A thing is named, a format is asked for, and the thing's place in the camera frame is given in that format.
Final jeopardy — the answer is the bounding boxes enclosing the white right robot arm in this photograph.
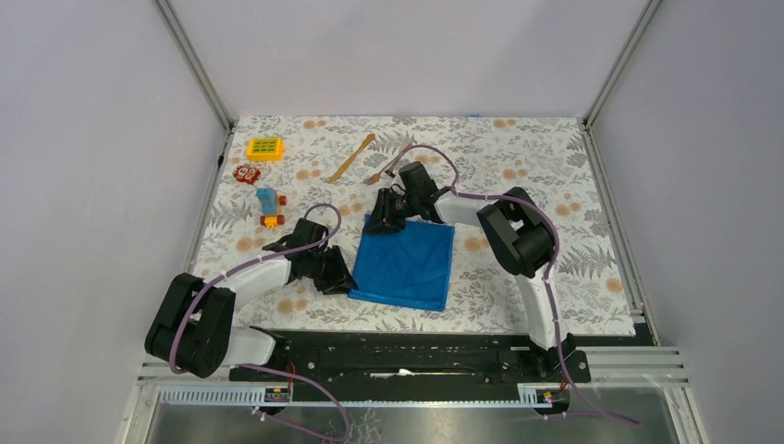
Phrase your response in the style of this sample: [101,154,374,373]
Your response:
[363,162,570,381]

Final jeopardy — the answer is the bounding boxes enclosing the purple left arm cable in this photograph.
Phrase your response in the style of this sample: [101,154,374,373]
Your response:
[168,203,353,442]

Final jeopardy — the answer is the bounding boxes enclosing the blue cloth napkin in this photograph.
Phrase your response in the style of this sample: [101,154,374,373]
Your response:
[349,221,455,312]

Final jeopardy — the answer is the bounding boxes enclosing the wooden fork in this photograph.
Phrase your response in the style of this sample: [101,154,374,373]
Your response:
[362,147,408,185]

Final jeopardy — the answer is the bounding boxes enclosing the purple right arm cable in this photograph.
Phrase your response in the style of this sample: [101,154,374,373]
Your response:
[386,144,642,427]

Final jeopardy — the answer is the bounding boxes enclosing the yellow green toy block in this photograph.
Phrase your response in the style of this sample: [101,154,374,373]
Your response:
[246,137,285,162]

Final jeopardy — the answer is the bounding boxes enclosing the red owl toy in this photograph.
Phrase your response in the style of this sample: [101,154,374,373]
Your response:
[233,165,260,185]

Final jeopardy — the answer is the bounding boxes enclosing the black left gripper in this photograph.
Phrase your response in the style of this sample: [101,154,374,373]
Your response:
[307,244,358,294]

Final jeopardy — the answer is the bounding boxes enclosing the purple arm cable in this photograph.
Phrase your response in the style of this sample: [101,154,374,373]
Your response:
[386,144,642,427]
[168,203,353,442]

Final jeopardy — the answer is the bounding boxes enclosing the wooden spoon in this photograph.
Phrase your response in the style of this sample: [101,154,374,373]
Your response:
[327,133,376,183]

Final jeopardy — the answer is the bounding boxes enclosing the floral tablecloth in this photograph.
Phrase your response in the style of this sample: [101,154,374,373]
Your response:
[191,116,634,336]

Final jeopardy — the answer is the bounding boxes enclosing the blue toy train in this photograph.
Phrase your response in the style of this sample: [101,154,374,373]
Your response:
[255,188,288,228]

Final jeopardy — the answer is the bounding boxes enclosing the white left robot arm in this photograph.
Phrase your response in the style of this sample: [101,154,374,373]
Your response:
[143,218,358,380]

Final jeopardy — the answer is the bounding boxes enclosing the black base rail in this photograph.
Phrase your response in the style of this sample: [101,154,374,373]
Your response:
[168,330,593,404]

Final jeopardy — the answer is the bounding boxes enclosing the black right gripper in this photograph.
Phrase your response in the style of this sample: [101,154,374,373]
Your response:
[361,188,419,237]

